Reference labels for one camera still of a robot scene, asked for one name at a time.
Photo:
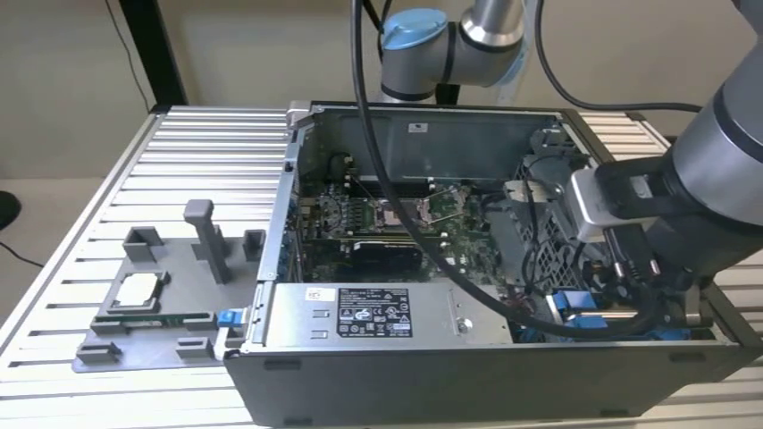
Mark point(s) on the black round floor stand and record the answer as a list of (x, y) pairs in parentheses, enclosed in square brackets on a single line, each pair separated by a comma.
[(7, 210)]

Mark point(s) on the black RAM slot bank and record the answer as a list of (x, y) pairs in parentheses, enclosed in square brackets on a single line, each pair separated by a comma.
[(411, 185), (357, 233)]

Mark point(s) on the silver power supply unit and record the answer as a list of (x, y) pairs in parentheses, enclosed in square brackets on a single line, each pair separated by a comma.
[(429, 313)]

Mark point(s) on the grey plastic parts rack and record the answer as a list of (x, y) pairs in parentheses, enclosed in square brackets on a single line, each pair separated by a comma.
[(155, 353)]

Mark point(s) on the silver CPU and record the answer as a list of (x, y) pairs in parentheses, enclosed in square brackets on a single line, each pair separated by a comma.
[(137, 290)]

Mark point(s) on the black graphics card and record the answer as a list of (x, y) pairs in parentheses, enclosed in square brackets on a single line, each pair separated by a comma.
[(387, 257)]

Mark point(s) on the CPU socket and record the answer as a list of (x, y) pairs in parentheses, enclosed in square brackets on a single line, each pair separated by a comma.
[(380, 213)]

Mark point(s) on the black room post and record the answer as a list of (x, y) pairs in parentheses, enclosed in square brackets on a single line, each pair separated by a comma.
[(153, 49)]

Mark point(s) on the green RAM stick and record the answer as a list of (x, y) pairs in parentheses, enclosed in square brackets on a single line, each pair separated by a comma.
[(172, 320)]

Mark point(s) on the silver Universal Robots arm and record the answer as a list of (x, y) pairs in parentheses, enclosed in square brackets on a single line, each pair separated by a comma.
[(715, 147)]

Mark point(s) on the dark grey PC case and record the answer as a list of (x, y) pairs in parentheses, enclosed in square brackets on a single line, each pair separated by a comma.
[(417, 389)]

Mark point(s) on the blue case latch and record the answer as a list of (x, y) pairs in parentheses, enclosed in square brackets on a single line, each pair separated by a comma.
[(229, 319)]

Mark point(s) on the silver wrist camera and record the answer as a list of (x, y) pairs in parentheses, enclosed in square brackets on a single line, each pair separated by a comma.
[(596, 205)]

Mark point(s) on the perforated metal drive cage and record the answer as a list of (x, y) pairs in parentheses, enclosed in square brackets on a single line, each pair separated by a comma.
[(519, 223)]

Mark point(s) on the green Dell motherboard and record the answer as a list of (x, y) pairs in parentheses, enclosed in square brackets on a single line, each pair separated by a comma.
[(471, 223)]

